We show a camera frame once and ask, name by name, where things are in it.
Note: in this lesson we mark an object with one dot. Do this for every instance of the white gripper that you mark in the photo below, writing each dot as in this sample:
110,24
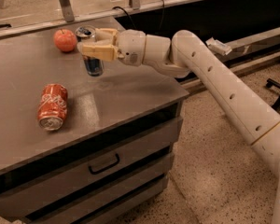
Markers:
131,47

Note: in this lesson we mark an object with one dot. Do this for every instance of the silver blue redbull can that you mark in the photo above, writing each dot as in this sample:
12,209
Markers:
86,39

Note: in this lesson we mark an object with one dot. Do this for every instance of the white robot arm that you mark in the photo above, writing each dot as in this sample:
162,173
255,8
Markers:
255,120

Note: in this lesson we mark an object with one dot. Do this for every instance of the red coca-cola can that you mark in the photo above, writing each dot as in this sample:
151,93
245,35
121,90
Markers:
52,110

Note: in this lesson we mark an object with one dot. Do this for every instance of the red apple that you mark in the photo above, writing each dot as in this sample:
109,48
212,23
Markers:
65,40

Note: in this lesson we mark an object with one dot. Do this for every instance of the small white box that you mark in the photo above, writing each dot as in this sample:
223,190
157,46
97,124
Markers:
218,47

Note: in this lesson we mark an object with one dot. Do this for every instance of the grey drawer cabinet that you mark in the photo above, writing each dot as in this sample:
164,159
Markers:
129,110

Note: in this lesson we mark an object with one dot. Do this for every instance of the grey metal bracket left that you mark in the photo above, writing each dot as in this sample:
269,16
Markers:
67,11

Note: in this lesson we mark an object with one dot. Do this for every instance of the black drawer handle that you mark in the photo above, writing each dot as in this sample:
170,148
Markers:
103,163

